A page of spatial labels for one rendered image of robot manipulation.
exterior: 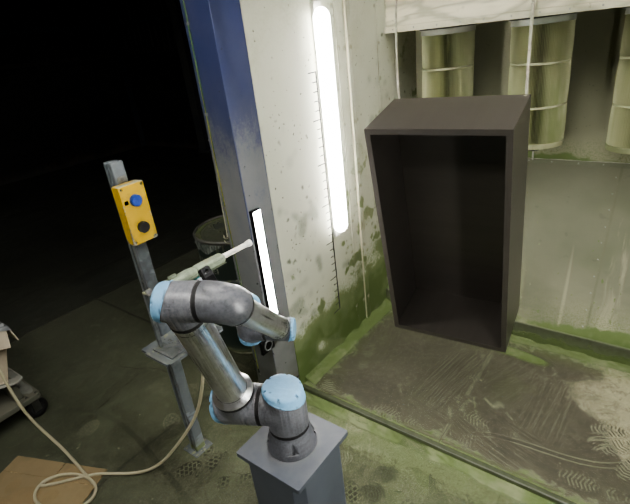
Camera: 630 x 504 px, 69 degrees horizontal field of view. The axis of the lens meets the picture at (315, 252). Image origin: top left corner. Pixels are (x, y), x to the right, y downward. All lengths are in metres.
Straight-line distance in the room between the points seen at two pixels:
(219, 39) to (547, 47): 1.78
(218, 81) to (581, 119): 2.26
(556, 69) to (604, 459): 2.04
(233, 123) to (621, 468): 2.40
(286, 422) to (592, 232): 2.35
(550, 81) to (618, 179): 0.80
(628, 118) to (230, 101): 2.05
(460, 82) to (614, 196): 1.19
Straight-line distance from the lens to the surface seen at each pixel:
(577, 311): 3.32
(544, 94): 3.07
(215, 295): 1.25
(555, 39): 3.04
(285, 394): 1.68
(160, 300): 1.30
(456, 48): 3.21
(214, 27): 2.17
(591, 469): 2.72
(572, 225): 3.39
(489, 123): 1.93
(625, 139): 3.02
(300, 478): 1.78
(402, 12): 3.25
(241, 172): 2.24
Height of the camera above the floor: 2.02
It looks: 25 degrees down
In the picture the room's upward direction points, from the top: 7 degrees counter-clockwise
